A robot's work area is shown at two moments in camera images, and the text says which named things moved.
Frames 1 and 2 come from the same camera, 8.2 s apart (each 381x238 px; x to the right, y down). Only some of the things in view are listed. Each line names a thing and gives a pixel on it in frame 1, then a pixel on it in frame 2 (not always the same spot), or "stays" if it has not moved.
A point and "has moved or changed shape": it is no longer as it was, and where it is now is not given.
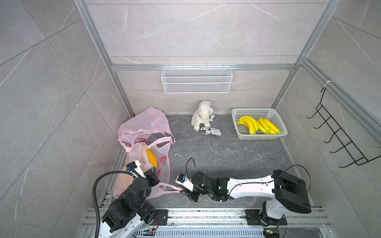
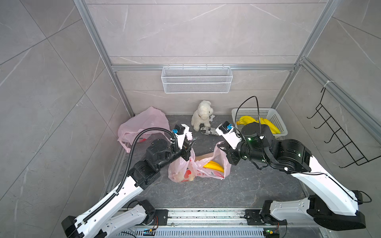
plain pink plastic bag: [145, 127] stays
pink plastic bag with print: [161, 148] → [181, 170]
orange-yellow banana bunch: [152, 157] has moved or changed shape
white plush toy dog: [201, 115] stays
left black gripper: [152, 177] → [184, 149]
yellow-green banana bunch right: [267, 127] stays
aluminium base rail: [220, 222] stays
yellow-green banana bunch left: [250, 122] stays
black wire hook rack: [359, 157] stays
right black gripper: [193, 197] → [227, 148]
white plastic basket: [243, 132] stays
